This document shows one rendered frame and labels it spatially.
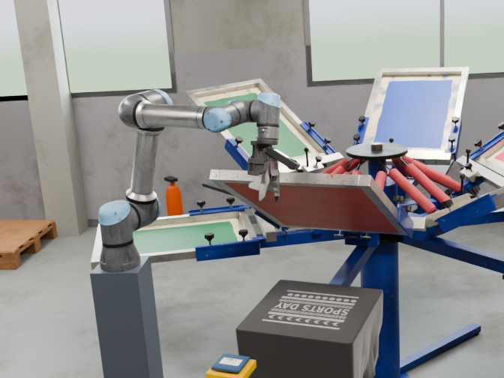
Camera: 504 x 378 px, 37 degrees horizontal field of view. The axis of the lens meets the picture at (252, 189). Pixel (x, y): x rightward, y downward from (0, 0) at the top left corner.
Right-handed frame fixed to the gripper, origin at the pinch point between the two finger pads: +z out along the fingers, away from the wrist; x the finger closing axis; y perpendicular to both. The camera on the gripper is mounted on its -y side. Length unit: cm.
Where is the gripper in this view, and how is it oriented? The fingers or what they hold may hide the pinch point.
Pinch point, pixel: (270, 202)
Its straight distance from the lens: 244.7
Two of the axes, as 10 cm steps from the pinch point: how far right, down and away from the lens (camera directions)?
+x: -3.8, -0.2, -9.2
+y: -9.2, -0.4, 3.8
